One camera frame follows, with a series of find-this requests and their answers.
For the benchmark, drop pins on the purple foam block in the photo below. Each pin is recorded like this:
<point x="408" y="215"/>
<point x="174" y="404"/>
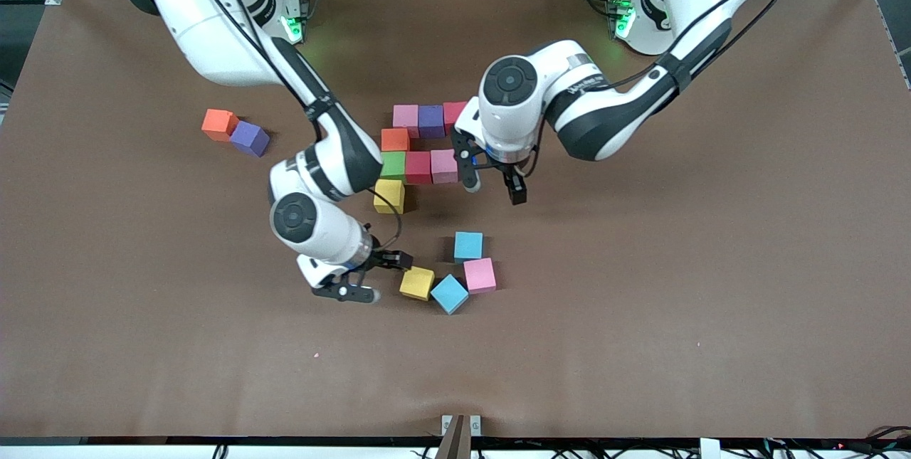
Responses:
<point x="431" y="122"/>
<point x="249" y="137"/>

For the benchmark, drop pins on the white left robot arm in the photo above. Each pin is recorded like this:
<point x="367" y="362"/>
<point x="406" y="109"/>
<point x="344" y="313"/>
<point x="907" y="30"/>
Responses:
<point x="509" y="82"/>

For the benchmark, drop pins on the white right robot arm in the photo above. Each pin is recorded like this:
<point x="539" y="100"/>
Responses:
<point x="294" y="217"/>

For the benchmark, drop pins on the green foam block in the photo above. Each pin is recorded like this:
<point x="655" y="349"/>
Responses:
<point x="395" y="166"/>

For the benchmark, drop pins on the yellow foam block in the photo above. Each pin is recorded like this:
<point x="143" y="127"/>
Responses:
<point x="417" y="282"/>
<point x="388" y="196"/>

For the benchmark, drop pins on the brown wedge post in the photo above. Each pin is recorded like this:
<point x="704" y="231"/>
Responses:
<point x="453" y="441"/>

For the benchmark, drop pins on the red foam block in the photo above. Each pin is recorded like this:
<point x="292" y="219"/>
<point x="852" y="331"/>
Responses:
<point x="452" y="114"/>
<point x="418" y="167"/>

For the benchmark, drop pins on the blue foam block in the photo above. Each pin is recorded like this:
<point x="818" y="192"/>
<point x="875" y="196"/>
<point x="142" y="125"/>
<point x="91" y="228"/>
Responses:
<point x="450" y="293"/>
<point x="468" y="245"/>

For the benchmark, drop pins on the brown paper table cover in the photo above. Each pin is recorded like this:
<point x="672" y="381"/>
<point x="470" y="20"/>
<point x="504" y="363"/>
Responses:
<point x="640" y="345"/>

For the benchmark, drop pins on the orange foam block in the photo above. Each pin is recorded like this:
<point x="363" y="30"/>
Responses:
<point x="395" y="139"/>
<point x="218" y="123"/>

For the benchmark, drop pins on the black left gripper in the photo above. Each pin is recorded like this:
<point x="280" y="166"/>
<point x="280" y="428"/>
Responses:
<point x="508" y="169"/>

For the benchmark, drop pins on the pink foam block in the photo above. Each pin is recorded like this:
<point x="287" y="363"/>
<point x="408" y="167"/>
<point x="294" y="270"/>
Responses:
<point x="406" y="117"/>
<point x="444" y="166"/>
<point x="480" y="275"/>

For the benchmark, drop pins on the white edge bracket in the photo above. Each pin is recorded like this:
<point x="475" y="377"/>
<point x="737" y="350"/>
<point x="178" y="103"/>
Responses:
<point x="709" y="448"/>

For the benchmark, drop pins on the small metal bracket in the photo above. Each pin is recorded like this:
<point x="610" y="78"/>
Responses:
<point x="475" y="425"/>

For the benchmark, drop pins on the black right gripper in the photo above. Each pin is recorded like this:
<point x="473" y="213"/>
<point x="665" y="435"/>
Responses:
<point x="382" y="259"/>

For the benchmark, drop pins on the white table edge rail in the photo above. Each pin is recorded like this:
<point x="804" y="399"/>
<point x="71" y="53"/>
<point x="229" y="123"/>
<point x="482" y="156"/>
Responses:
<point x="142" y="453"/>

